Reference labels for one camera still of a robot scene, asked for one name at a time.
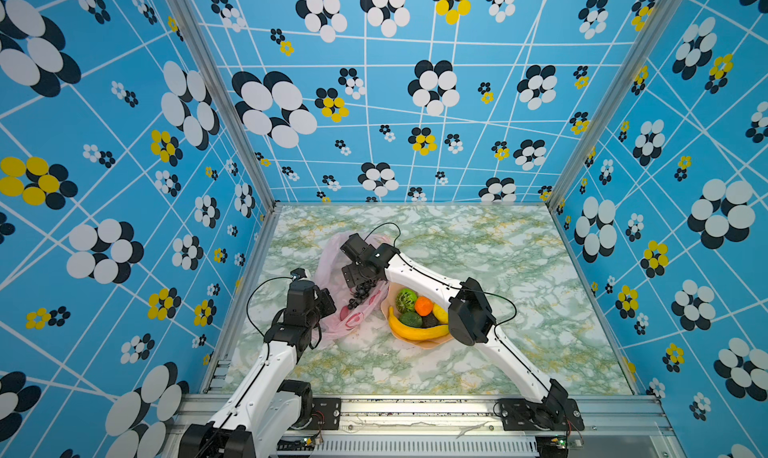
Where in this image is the black grape bunch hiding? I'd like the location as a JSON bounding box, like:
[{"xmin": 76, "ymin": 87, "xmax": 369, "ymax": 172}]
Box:
[{"xmin": 347, "ymin": 280, "xmax": 377, "ymax": 310}]

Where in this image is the pink wavy plate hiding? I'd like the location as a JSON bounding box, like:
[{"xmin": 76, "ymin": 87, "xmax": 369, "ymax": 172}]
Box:
[{"xmin": 381, "ymin": 283, "xmax": 452, "ymax": 349}]

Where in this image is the pink plastic bag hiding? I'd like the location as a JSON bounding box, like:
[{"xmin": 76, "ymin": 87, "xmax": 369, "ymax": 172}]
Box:
[{"xmin": 312, "ymin": 232, "xmax": 390, "ymax": 348}]

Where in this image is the green kiwi fruit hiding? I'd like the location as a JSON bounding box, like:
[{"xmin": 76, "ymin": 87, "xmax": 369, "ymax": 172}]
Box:
[{"xmin": 395, "ymin": 288, "xmax": 419, "ymax": 314}]

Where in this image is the orange tangerine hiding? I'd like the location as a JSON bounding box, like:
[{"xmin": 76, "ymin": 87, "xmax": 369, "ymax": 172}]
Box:
[{"xmin": 414, "ymin": 297, "xmax": 434, "ymax": 317}]

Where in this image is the light green lime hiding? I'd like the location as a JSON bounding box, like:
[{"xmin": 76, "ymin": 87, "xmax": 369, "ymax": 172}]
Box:
[{"xmin": 399, "ymin": 311, "xmax": 422, "ymax": 328}]

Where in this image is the yellow banana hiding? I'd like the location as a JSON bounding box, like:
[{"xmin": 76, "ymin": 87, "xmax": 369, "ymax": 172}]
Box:
[{"xmin": 388, "ymin": 307, "xmax": 450, "ymax": 341}]

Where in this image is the yellow lemon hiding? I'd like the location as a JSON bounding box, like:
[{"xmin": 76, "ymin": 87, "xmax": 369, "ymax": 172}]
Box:
[{"xmin": 432, "ymin": 304, "xmax": 449, "ymax": 325}]

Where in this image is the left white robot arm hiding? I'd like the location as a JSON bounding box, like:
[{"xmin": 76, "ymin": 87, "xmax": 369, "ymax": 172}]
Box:
[{"xmin": 177, "ymin": 268, "xmax": 336, "ymax": 457}]

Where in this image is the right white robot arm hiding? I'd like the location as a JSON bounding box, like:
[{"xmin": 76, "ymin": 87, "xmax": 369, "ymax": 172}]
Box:
[{"xmin": 340, "ymin": 233, "xmax": 583, "ymax": 431}]

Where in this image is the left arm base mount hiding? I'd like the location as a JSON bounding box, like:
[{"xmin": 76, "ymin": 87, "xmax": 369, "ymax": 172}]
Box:
[{"xmin": 289, "ymin": 397, "xmax": 342, "ymax": 431}]

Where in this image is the left corner aluminium post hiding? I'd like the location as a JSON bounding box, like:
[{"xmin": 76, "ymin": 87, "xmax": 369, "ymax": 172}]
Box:
[{"xmin": 166, "ymin": 0, "xmax": 276, "ymax": 216}]

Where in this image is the corner aluminium post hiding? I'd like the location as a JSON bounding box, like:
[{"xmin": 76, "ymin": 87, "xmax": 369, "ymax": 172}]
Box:
[
  {"xmin": 547, "ymin": 0, "xmax": 683, "ymax": 213},
  {"xmin": 166, "ymin": 0, "xmax": 276, "ymax": 216}
]

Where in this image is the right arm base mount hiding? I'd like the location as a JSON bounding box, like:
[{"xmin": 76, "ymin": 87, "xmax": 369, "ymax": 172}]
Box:
[{"xmin": 492, "ymin": 398, "xmax": 585, "ymax": 433}]

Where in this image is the aluminium front rail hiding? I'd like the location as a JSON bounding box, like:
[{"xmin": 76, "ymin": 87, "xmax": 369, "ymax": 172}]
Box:
[{"xmin": 161, "ymin": 393, "xmax": 685, "ymax": 458}]

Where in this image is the right corner aluminium post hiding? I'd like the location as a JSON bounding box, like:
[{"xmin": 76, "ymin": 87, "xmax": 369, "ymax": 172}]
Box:
[{"xmin": 547, "ymin": 0, "xmax": 683, "ymax": 213}]

